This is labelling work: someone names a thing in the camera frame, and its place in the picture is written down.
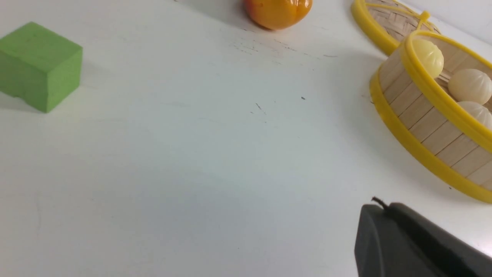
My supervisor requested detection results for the bamboo steamer tray yellow rim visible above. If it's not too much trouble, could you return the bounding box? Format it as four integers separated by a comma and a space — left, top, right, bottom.
370, 30, 492, 203

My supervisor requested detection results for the green foam block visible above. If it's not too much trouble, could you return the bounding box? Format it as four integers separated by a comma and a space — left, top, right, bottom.
0, 22, 83, 113

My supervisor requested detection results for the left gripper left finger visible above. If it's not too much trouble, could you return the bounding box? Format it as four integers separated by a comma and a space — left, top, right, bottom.
354, 197, 442, 277

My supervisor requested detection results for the yellow bun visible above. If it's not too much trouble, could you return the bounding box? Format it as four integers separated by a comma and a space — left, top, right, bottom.
412, 39, 444, 79

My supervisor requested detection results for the woven bamboo steamer lid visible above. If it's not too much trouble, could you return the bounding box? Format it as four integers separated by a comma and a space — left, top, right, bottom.
350, 0, 441, 56

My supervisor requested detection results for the white bun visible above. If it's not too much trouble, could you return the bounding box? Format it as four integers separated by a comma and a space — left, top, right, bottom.
448, 68, 492, 105
457, 101, 492, 130

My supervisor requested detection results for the orange plastic tangerine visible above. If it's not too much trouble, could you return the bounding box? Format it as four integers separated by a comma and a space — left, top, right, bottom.
243, 0, 313, 30

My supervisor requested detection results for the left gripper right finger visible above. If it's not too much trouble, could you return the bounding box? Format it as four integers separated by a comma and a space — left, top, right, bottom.
386, 203, 491, 277

